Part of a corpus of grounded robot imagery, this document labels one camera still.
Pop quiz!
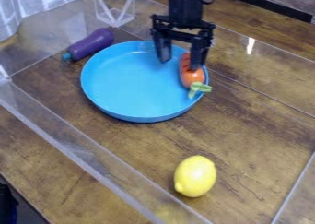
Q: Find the purple toy eggplant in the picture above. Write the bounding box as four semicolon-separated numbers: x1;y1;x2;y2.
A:
62;28;115;61

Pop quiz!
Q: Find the orange toy carrot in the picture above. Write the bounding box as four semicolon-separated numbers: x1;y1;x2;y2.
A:
180;53;212;99

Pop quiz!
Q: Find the black baseboard strip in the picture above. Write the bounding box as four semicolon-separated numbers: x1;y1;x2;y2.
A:
238;0;315;23

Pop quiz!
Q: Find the clear acrylic enclosure wall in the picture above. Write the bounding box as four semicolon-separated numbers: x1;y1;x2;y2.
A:
0;0;315;224

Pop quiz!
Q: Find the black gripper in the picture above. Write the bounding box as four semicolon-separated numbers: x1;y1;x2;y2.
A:
150;0;215;70

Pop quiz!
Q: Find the yellow toy lemon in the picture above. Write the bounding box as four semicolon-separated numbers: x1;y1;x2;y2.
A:
174;155;216;197

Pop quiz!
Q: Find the white patterned curtain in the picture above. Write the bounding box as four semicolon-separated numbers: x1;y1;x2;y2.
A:
0;0;75;41

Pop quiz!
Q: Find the blue round tray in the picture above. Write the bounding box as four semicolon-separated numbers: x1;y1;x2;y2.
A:
80;41;203;123

